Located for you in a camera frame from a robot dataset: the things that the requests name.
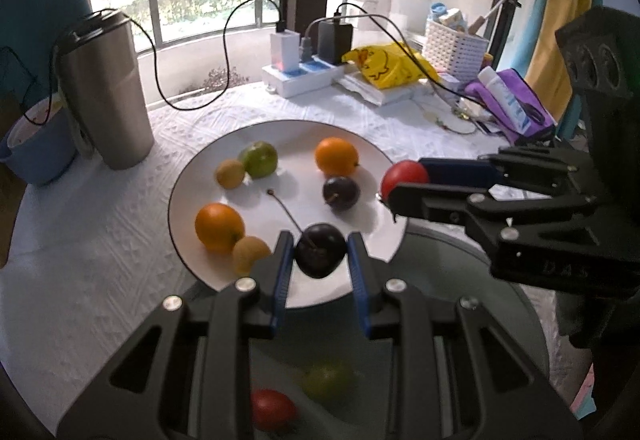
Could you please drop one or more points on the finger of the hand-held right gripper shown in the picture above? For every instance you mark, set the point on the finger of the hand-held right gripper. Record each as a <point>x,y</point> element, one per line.
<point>455,172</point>
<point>435,204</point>

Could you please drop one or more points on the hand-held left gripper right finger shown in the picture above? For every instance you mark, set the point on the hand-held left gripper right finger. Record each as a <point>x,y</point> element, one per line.
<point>359,270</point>

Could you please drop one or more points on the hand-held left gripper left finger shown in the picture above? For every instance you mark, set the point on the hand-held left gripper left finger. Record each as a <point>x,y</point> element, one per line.
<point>280,270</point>

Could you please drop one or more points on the small yellow fruit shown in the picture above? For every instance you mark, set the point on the small yellow fruit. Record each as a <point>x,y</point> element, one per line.
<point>230,174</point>
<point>251,253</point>

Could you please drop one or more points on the dark cherry with stem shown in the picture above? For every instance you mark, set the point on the dark cherry with stem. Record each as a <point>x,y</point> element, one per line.
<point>320,252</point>

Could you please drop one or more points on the red tomato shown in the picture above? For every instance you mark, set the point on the red tomato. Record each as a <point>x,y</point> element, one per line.
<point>402,173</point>
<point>272,409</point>

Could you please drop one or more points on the orange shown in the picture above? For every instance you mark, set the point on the orange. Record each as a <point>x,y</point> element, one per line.
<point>219,227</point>
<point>336,156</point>

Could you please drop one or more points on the dark plum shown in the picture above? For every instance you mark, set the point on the dark plum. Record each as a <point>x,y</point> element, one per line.
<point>341,192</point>

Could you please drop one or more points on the green round fruit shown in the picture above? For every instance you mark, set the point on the green round fruit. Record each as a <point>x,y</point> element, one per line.
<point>327,380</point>
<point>259,159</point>

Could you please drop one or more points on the white plate with dark rim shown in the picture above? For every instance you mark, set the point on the white plate with dark rim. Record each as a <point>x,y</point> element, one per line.
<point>300,145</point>

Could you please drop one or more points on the white tube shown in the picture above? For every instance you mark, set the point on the white tube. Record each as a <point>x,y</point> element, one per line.
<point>505,95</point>

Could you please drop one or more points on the purple pouch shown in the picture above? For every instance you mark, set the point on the purple pouch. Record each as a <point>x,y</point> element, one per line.
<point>520,85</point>

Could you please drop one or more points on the white paper packet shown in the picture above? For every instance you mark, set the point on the white paper packet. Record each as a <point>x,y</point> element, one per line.
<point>380,93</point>

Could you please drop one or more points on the white lattice storage basket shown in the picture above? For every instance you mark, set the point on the white lattice storage basket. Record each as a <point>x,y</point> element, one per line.
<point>452,48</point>

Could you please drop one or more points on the yellow plastic bag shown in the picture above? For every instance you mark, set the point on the yellow plastic bag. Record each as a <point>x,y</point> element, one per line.
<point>385,63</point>

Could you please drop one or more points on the black charger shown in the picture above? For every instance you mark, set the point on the black charger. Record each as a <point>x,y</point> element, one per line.
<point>334,43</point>

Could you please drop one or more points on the white power strip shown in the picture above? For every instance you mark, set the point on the white power strip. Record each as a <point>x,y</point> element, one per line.
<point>300,76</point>

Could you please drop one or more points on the white charger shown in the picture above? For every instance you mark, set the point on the white charger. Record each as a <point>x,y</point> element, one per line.
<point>285,51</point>

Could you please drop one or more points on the stainless steel tumbler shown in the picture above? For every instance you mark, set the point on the stainless steel tumbler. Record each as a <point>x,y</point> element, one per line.
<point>107,90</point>

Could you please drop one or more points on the blue bowl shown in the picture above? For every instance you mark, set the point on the blue bowl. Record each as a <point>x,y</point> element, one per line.
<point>35,150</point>

